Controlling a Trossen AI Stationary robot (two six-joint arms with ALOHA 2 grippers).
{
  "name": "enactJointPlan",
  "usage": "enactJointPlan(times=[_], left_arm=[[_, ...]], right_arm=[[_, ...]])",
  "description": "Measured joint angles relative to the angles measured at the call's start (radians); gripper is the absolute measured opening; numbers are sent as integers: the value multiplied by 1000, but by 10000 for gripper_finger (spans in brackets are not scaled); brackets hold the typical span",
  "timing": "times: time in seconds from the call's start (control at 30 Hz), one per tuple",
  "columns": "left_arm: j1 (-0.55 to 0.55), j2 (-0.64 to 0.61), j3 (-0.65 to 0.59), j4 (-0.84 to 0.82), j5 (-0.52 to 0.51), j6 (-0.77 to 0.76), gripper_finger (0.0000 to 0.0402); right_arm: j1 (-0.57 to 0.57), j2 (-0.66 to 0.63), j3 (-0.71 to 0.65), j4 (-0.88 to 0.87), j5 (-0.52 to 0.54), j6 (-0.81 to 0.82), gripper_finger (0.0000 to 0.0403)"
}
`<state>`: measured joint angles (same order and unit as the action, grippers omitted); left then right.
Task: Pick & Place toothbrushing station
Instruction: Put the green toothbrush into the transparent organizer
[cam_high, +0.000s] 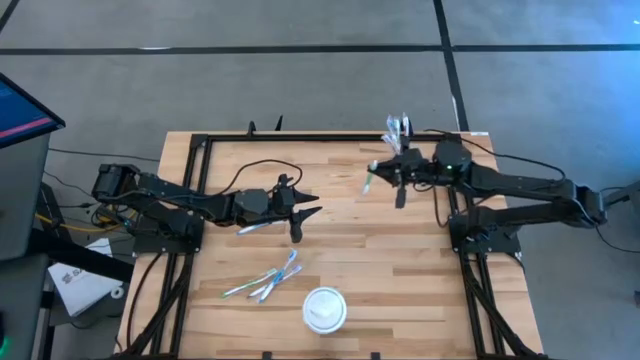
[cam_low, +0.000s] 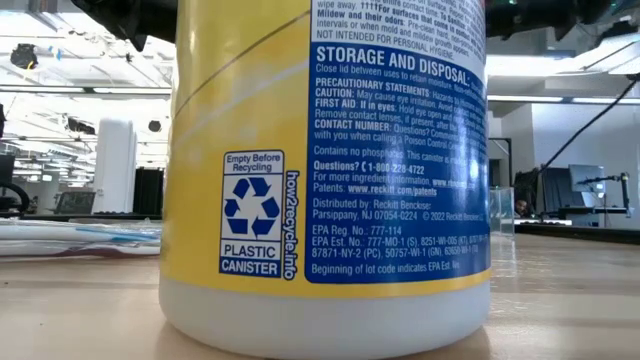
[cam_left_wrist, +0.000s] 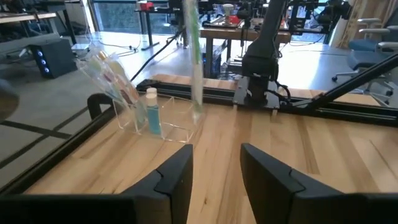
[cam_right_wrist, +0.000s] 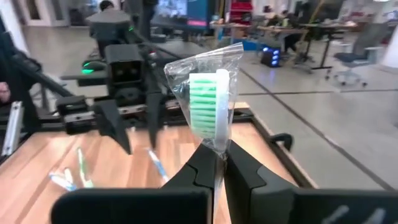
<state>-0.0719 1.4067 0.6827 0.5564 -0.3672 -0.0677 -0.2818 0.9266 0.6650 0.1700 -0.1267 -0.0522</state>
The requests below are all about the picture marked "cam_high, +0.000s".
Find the black aluminium table frame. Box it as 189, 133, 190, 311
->
107, 130, 551, 360

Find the dark brown cable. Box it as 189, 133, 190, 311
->
124, 252, 166, 351

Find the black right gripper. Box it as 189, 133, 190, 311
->
367, 147, 437, 210

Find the blue screen monitor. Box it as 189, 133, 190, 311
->
0, 72, 67, 150

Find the purple handled toothbrush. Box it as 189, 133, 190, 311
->
248, 263, 304, 300
381, 132, 403, 155

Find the grey table leg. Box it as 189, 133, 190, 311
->
602, 178, 640, 209

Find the light blue toothbrush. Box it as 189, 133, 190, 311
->
235, 220, 276, 236

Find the black beam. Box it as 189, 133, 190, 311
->
27, 227, 135, 284

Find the thin black floor cable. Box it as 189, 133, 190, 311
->
47, 147, 161, 164
594, 187, 640, 254

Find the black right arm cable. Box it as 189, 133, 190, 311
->
424, 128, 567, 184

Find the yellow cable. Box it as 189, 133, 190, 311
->
34, 212, 126, 235

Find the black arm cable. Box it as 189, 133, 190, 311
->
424, 128, 567, 184
218, 158, 305, 197

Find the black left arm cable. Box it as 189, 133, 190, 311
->
218, 158, 305, 197

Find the white paper box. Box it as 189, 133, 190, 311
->
47, 237, 126, 319

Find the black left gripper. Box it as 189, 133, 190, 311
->
269, 173, 324, 245

